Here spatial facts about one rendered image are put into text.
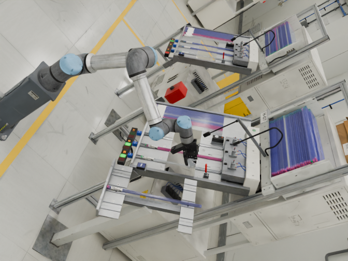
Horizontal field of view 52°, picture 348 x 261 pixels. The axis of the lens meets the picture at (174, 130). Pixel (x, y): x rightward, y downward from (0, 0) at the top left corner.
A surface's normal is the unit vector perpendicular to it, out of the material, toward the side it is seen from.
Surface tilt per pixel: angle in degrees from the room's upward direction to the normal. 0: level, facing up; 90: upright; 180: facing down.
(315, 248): 90
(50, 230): 0
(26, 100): 90
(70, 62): 7
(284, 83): 90
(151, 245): 90
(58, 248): 0
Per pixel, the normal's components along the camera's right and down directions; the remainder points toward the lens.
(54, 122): 0.79, -0.38
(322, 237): -0.59, -0.69
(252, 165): 0.09, -0.77
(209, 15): -0.18, 0.61
